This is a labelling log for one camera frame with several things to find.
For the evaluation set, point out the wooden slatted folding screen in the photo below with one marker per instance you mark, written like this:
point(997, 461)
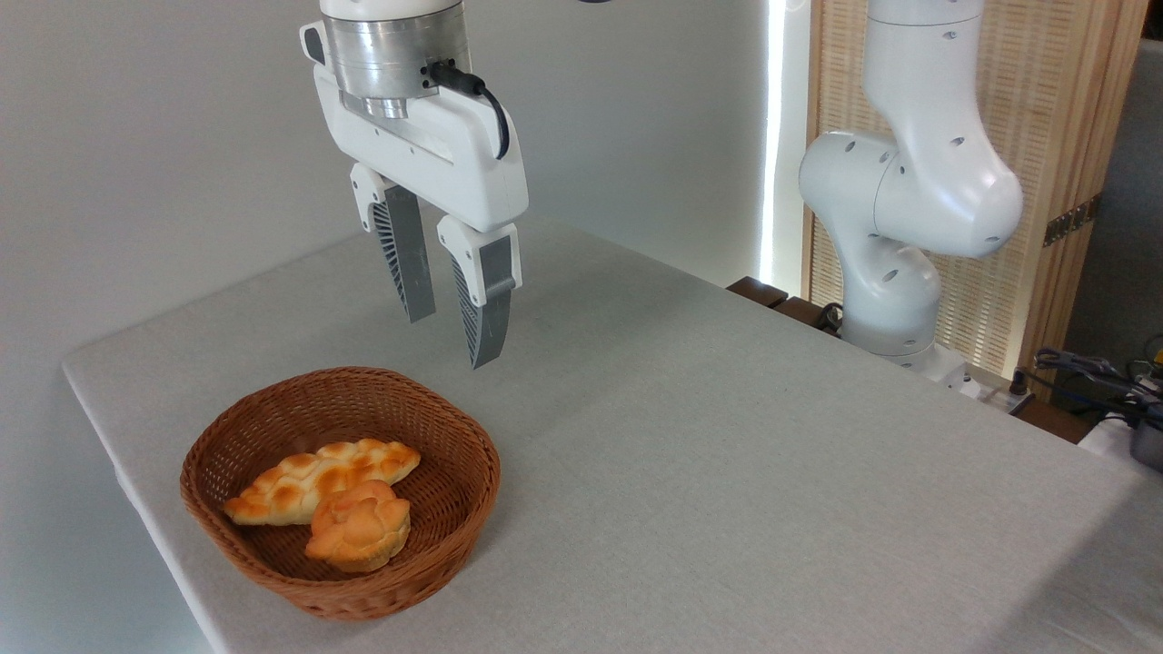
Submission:
point(1054, 109)

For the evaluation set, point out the long braided bread loaf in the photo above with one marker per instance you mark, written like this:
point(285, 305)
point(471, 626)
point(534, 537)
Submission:
point(300, 477)

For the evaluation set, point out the metal screen hinge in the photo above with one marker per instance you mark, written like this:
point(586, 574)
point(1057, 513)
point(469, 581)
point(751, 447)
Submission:
point(1070, 221)

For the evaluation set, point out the round orange bread bun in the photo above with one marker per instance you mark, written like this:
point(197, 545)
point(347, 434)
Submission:
point(359, 531)

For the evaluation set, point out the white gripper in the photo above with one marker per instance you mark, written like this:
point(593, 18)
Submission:
point(454, 163)

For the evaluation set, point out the grey metal pot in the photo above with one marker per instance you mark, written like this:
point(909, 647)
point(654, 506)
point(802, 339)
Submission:
point(1148, 445)

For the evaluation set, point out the dark brown wooden block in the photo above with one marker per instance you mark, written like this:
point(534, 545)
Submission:
point(801, 313)
point(758, 291)

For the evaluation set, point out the brown wicker basket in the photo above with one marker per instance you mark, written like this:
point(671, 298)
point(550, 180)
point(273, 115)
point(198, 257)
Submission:
point(436, 536)

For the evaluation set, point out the white power strip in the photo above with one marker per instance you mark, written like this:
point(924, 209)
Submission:
point(995, 392)

